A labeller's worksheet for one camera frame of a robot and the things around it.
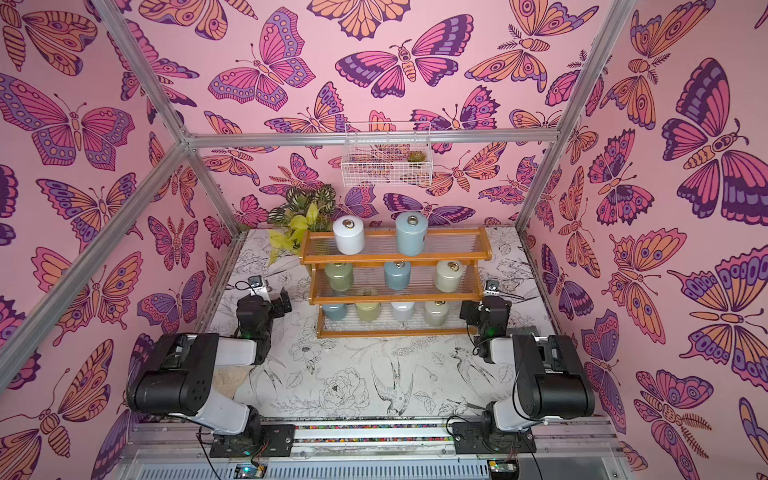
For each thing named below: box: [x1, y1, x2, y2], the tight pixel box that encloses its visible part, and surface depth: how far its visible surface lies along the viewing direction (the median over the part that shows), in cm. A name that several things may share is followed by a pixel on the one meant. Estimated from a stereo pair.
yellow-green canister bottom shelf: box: [355, 303, 381, 322], surface depth 91 cm
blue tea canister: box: [384, 261, 412, 291], surface depth 82 cm
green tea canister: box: [325, 263, 353, 292], surface depth 83 cm
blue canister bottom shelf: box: [322, 304, 348, 321], surface depth 93 cm
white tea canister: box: [332, 215, 365, 255], surface depth 73 cm
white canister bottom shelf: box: [390, 302, 415, 321], surface depth 92 cm
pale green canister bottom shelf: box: [424, 300, 449, 327], surface depth 89 cm
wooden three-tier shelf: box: [298, 226, 493, 339], surface depth 89 cm
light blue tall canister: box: [395, 211, 428, 257], surface depth 72 cm
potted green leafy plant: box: [267, 183, 336, 265], surface depth 95 cm
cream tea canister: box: [435, 260, 464, 293], surface depth 81 cm
